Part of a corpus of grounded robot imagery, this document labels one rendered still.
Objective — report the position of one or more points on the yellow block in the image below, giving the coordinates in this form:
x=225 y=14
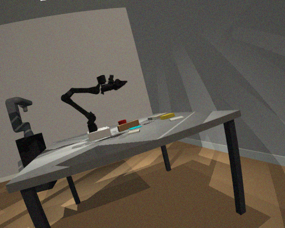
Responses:
x=166 y=116

